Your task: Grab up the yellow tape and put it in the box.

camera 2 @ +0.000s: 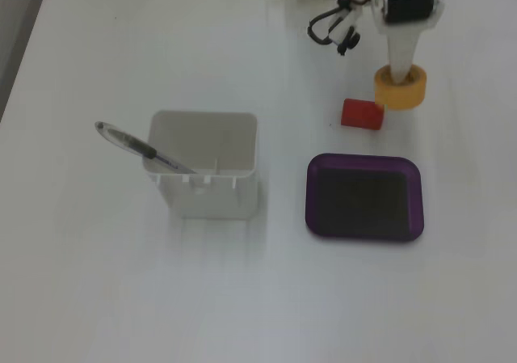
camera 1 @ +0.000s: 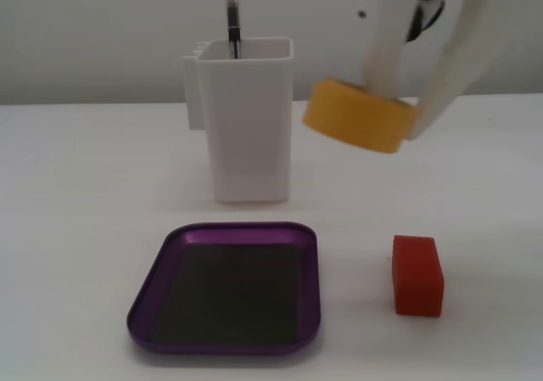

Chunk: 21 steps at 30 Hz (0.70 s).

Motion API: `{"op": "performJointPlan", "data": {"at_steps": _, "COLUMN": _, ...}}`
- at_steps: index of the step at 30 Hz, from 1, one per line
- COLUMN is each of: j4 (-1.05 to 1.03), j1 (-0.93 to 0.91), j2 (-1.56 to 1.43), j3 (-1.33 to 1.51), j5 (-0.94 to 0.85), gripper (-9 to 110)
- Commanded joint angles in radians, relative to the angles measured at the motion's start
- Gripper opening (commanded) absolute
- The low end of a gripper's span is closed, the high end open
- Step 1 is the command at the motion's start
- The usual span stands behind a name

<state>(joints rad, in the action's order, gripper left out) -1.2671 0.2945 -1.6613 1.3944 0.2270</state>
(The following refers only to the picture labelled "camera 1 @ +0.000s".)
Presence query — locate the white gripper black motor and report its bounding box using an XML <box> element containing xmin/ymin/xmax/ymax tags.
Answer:
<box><xmin>354</xmin><ymin>0</ymin><xmax>484</xmax><ymax>142</ymax></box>

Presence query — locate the yellow tape roll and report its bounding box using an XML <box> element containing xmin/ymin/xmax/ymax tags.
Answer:
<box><xmin>301</xmin><ymin>76</ymin><xmax>416</xmax><ymax>154</ymax></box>

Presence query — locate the white plastic box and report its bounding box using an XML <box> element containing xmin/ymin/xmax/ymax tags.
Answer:
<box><xmin>182</xmin><ymin>36</ymin><xmax>294</xmax><ymax>205</ymax></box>

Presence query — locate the clear black ballpoint pen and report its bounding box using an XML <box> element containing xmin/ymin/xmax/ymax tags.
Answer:
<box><xmin>224</xmin><ymin>0</ymin><xmax>244</xmax><ymax>60</ymax></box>

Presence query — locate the red rectangular block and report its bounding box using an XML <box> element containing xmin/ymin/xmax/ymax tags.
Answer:
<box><xmin>390</xmin><ymin>234</ymin><xmax>445</xmax><ymax>317</ymax></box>

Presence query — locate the purple metal tray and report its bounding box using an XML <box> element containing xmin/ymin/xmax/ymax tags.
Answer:
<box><xmin>126</xmin><ymin>221</ymin><xmax>322</xmax><ymax>356</ymax></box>

